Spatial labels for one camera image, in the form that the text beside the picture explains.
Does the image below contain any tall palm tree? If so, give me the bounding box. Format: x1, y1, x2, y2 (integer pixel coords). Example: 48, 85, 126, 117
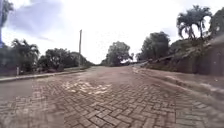
176, 4, 214, 41

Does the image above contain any round green tree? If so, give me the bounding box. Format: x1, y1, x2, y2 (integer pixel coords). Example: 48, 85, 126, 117
105, 41, 133, 67

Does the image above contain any tall utility pole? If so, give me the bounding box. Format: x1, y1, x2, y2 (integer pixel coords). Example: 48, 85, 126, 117
78, 29, 84, 66

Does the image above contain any broad dark green tree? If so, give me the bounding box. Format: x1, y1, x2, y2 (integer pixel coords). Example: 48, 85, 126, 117
139, 31, 171, 62

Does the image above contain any reddish brick paved road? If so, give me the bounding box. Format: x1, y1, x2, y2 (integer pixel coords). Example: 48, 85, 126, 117
0, 65, 224, 128

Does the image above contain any dense green tree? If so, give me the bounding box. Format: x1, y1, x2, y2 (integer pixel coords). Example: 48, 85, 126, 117
209, 7, 224, 38

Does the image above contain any overgrown earth embankment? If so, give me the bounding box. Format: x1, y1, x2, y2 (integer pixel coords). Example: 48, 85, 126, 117
142, 35, 224, 77

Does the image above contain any grey concrete kerb strip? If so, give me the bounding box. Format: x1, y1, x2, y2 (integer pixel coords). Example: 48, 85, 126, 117
0, 66, 92, 84

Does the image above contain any grey concrete pavement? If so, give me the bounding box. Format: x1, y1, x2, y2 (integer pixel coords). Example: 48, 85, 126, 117
132, 65, 224, 102

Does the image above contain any row of dark trees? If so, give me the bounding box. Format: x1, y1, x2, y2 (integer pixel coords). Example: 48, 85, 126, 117
0, 37, 95, 76

